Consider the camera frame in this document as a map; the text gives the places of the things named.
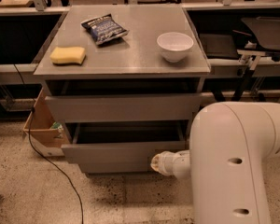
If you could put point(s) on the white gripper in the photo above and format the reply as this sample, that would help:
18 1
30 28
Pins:
165 162

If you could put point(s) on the white bowl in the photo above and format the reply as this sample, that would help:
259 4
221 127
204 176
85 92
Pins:
174 46

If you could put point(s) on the grey drawer cabinet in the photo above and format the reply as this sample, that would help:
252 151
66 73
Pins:
130 65

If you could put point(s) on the grey drawer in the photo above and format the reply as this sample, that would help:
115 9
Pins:
106 108
119 142

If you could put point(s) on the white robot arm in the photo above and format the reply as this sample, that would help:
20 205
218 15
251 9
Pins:
227 144

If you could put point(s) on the yellow sponge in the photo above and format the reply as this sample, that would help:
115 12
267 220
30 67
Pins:
68 55

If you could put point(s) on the blue chip bag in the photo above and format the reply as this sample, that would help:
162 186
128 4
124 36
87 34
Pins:
104 29

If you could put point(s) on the grey top drawer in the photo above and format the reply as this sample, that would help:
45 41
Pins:
106 108

